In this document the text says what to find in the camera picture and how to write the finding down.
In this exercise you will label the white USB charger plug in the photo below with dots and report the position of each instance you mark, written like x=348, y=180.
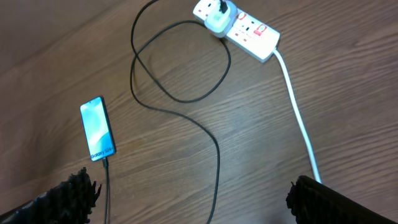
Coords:
x=221, y=19

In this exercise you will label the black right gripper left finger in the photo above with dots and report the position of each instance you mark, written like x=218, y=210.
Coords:
x=71, y=202

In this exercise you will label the Galaxy S24 smartphone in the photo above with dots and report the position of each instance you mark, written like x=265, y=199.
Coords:
x=97, y=129

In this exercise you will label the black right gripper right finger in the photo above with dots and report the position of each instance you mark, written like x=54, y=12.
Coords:
x=311, y=202

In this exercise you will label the white power strip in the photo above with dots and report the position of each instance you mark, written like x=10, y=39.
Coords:
x=253, y=36

